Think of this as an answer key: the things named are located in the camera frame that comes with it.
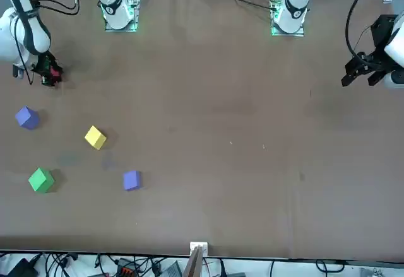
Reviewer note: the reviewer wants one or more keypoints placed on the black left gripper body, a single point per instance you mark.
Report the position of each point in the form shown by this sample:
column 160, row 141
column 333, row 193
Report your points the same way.
column 383, row 29

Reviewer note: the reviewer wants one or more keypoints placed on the yellow foam cube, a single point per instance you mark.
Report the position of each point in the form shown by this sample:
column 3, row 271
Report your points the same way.
column 95, row 137

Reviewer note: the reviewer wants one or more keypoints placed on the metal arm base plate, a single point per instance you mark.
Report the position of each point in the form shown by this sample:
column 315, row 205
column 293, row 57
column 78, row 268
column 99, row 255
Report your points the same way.
column 287, row 34
column 121, row 30

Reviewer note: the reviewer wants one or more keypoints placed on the purple foam cube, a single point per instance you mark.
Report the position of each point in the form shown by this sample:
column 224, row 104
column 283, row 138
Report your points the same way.
column 26, row 118
column 131, row 180

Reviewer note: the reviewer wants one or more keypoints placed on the green foam cube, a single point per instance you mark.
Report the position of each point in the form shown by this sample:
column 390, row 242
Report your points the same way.
column 41, row 180

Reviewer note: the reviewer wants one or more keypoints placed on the dark grey flat box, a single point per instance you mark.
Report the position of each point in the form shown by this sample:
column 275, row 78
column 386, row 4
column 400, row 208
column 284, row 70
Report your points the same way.
column 20, row 269

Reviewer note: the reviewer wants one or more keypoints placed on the aluminium camera mount post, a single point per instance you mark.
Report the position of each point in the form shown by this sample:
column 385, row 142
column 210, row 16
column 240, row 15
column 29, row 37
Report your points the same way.
column 194, row 264

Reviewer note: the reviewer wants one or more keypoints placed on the white post bracket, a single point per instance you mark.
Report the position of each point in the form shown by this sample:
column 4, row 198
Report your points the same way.
column 205, row 247

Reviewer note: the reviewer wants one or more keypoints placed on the orange black adapter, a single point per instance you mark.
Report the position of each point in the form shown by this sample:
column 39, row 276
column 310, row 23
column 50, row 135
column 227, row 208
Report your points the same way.
column 126, row 269

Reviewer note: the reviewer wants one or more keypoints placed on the dark ribbed power brick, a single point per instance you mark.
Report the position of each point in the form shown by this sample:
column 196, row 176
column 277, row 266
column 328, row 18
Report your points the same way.
column 173, row 270

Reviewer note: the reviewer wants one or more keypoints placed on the red foam cube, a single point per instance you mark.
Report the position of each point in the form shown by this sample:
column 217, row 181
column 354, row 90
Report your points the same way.
column 56, row 74

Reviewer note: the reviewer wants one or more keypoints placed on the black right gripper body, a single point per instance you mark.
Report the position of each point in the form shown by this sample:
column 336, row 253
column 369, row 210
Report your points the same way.
column 42, row 65

